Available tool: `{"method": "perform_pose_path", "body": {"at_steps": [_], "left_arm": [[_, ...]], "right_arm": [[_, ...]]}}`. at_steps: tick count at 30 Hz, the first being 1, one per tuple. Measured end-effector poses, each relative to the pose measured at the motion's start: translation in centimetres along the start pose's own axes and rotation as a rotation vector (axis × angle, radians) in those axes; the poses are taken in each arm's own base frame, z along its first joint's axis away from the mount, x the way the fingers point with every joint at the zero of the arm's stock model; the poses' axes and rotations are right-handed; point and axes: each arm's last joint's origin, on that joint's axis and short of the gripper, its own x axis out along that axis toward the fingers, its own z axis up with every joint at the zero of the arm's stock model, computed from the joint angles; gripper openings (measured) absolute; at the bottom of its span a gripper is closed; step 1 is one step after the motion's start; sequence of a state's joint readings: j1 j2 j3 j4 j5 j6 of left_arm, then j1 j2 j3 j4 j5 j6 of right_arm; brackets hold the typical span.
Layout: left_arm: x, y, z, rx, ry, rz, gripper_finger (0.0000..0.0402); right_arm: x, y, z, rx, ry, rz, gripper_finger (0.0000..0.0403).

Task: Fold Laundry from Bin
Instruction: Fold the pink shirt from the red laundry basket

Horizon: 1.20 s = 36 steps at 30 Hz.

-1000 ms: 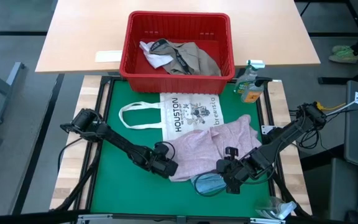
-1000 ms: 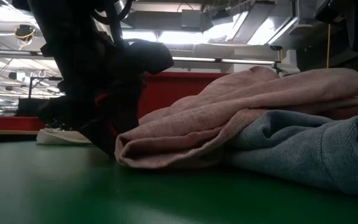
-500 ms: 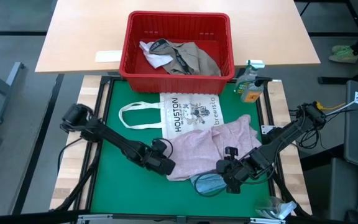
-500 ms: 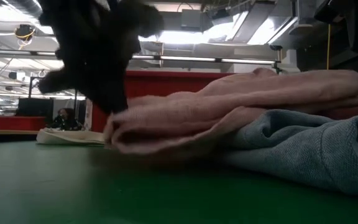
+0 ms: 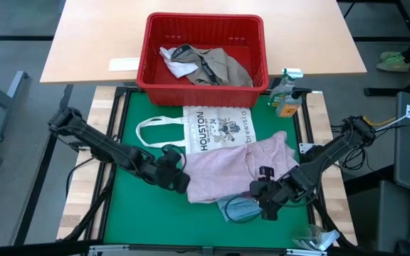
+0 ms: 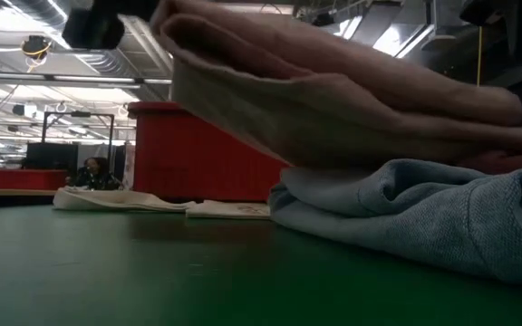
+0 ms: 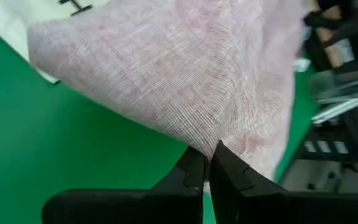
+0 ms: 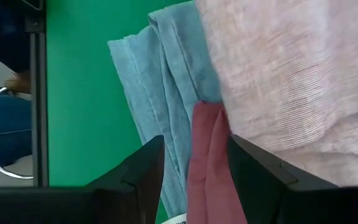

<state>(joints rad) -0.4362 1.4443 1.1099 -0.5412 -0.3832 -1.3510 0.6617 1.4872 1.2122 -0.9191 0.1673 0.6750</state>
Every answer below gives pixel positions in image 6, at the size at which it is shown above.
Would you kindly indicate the white printed tote bag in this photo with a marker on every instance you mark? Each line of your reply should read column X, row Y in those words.
column 152, row 204

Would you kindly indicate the pink garment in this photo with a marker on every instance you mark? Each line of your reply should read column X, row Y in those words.
column 333, row 99

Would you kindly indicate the light blue jeans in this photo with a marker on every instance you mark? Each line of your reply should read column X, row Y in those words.
column 424, row 217

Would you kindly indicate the red plastic laundry bin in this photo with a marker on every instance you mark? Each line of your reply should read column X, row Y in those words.
column 188, row 154

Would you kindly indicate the grey ceiling pipe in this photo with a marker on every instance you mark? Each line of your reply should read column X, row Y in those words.
column 84, row 79

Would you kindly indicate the black screen panel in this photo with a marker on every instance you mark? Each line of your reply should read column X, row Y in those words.
column 52, row 156

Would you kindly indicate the person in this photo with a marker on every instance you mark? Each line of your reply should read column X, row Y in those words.
column 93, row 174

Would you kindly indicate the red counter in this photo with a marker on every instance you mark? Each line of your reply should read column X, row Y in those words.
column 25, row 179

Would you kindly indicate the green table mat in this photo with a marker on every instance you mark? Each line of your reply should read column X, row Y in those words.
column 152, row 271

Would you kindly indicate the black metal stand frame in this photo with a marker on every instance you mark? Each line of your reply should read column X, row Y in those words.
column 77, row 115

